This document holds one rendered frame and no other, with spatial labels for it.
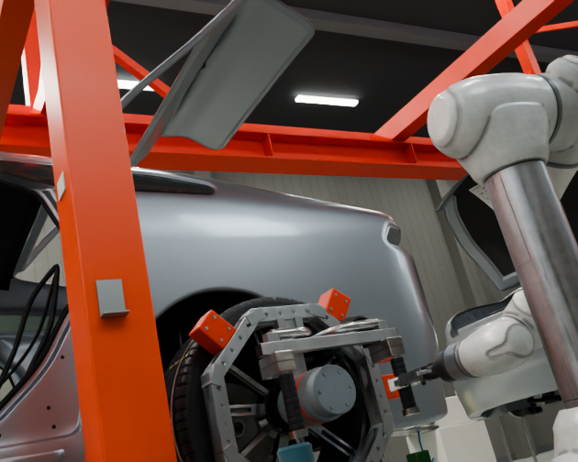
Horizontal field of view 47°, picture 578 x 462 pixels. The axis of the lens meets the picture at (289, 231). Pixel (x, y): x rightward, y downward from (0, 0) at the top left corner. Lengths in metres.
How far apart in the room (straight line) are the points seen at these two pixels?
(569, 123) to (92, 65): 1.22
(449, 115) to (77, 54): 1.12
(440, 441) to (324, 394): 5.99
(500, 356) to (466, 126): 0.58
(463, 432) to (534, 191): 6.89
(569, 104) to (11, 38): 2.42
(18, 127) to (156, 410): 3.46
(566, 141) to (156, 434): 1.03
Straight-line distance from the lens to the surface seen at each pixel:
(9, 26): 3.07
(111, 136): 1.80
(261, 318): 1.86
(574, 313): 1.07
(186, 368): 1.83
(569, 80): 1.24
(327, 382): 1.74
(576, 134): 1.26
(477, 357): 1.53
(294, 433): 1.58
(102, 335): 1.57
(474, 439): 8.01
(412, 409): 1.77
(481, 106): 1.11
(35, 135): 4.81
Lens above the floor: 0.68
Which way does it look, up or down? 20 degrees up
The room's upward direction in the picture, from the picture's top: 13 degrees counter-clockwise
